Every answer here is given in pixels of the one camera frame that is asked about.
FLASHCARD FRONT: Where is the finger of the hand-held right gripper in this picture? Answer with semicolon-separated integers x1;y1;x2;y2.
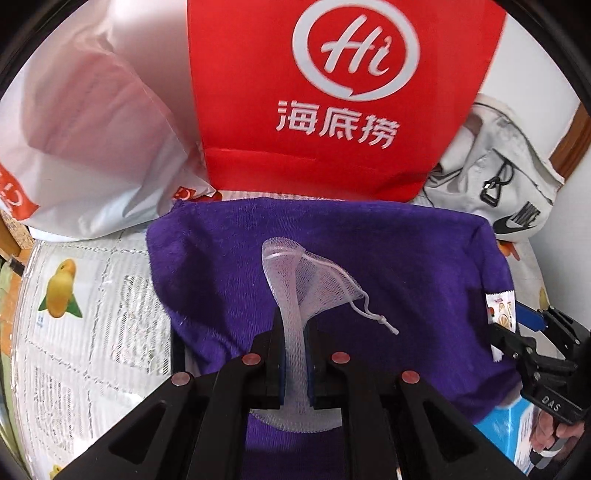
515;300;591;360
489;323;539;371

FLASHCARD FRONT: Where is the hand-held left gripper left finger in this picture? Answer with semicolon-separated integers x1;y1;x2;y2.
55;307;284;480

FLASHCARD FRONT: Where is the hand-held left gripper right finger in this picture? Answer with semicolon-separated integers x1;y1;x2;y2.
307;319;528;480

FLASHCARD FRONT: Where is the fruit print sachet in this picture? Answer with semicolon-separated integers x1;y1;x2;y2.
486;291;516;365

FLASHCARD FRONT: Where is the white mesh net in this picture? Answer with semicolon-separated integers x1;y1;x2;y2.
252;237;400;435

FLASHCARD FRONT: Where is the person's right hand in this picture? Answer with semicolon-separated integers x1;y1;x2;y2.
530;406;583;464

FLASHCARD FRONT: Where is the blue tissue pack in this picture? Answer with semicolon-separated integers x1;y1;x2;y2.
475;396;551;477

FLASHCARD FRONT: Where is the purple towel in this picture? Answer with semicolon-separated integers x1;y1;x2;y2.
147;196;525;480

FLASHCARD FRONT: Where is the grey sling bag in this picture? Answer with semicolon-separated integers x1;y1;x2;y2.
413;92;567;239

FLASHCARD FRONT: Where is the red paper bag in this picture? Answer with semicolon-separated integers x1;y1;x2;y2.
187;0;507;205

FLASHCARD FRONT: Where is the wooden board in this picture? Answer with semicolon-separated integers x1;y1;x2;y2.
0;202;34;260

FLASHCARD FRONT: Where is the white plastic bag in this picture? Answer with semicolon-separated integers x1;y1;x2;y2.
0;0;223;241

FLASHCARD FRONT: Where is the brown wooden frame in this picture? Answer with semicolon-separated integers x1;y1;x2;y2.
549;98;591;185

